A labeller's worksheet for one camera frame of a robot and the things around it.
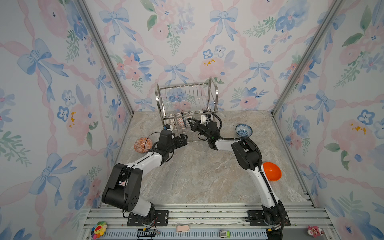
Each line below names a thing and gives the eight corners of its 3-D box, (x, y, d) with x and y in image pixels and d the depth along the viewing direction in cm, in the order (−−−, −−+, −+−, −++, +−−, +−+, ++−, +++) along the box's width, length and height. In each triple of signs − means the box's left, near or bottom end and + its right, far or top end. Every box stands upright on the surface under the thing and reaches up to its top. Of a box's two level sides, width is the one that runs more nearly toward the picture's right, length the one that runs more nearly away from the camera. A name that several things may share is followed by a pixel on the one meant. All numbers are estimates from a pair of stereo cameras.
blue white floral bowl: (236, 137, 108) (237, 133, 104) (234, 127, 113) (235, 123, 110) (251, 137, 108) (253, 133, 104) (248, 127, 114) (250, 123, 110)
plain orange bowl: (266, 182, 88) (269, 179, 84) (261, 166, 94) (264, 162, 90) (280, 182, 88) (284, 179, 84) (274, 166, 94) (277, 162, 90)
